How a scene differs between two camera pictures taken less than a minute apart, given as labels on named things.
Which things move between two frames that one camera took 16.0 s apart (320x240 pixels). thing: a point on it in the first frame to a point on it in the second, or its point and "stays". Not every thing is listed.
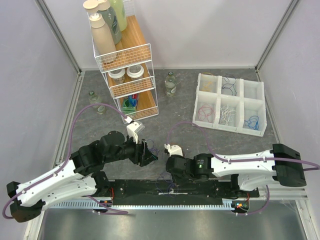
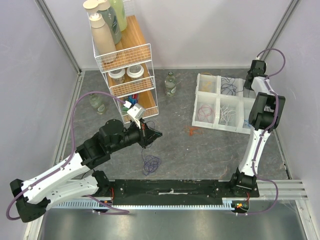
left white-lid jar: x=117 y=76 stays
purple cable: x=157 y=178 to x=151 y=163
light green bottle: x=118 y=6 stays
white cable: x=227 y=112 stays
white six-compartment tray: x=232 y=104 stays
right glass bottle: x=170 y=84 stays
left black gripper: x=143 y=156 to x=146 y=133
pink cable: x=206 y=111 stays
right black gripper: x=171 y=164 to x=249 y=83
